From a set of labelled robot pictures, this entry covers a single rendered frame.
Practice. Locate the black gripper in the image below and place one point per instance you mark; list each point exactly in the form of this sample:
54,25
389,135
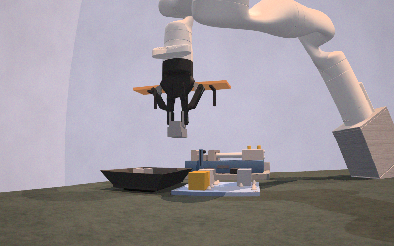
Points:
177,81

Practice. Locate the orange block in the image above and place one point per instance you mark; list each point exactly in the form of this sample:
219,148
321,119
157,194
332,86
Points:
198,180

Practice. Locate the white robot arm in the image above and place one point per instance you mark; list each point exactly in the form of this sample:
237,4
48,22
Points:
282,18

